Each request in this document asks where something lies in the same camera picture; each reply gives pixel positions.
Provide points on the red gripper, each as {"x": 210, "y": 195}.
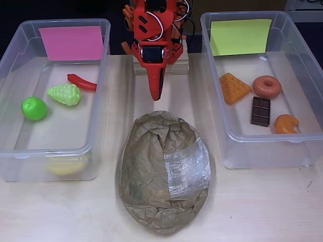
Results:
{"x": 152, "y": 56}

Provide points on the red toy chili pepper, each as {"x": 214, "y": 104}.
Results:
{"x": 83, "y": 83}

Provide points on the orange toy waffle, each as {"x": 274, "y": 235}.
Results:
{"x": 234, "y": 89}

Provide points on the pale green toy grapes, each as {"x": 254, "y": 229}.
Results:
{"x": 65, "y": 94}

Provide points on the brown toy doughnut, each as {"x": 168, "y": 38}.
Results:
{"x": 258, "y": 90}

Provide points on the brown toy chocolate bar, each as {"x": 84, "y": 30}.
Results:
{"x": 260, "y": 111}

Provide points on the green toy apple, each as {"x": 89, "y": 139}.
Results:
{"x": 34, "y": 108}

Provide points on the yellow toy banana bunch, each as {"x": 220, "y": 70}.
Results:
{"x": 65, "y": 167}

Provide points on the orange toy croissant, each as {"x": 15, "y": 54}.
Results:
{"x": 282, "y": 124}

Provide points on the red robot arm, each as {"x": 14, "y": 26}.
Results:
{"x": 151, "y": 25}

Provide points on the yellow-green paper label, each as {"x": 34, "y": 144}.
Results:
{"x": 239, "y": 37}

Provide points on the pink paper label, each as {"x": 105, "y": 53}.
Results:
{"x": 73, "y": 43}

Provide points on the clear plastic bin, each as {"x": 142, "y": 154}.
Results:
{"x": 265, "y": 151}
{"x": 63, "y": 131}

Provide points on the wooden base block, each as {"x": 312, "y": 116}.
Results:
{"x": 176, "y": 68}

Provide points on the orange table clamp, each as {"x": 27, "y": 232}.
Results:
{"x": 127, "y": 22}
{"x": 178, "y": 27}

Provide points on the crumpled brown paper bag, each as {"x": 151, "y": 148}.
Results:
{"x": 151, "y": 164}

